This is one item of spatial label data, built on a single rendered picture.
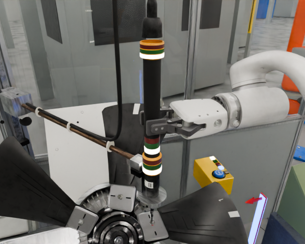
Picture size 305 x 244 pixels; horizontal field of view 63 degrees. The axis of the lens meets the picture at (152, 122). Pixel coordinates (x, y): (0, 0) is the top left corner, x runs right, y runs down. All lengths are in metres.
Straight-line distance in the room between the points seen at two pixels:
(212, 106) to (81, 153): 0.52
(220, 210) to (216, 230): 0.07
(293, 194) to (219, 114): 0.64
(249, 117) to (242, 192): 1.49
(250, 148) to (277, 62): 1.28
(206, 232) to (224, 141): 0.98
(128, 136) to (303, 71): 0.43
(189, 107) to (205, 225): 0.34
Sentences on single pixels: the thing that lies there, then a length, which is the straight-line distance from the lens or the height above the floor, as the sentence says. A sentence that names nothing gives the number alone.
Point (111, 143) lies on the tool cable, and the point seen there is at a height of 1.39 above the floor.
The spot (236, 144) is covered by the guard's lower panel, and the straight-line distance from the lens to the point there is 1.70.
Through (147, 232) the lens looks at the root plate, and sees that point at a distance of 0.69.
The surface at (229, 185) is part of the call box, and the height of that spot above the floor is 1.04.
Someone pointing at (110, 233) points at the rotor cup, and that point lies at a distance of 0.63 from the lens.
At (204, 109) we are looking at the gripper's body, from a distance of 0.53.
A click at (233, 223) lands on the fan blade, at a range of 0.78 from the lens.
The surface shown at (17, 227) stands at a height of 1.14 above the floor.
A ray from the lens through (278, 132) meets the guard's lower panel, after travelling 1.88.
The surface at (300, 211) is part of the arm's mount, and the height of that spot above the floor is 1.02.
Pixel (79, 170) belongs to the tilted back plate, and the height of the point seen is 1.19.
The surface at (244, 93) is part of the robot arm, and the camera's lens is 0.58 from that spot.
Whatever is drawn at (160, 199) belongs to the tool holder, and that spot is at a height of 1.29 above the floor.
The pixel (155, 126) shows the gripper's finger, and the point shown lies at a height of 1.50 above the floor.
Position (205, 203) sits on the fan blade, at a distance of 0.78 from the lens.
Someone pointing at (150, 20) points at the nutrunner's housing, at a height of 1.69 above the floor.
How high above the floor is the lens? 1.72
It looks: 27 degrees down
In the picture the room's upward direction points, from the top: straight up
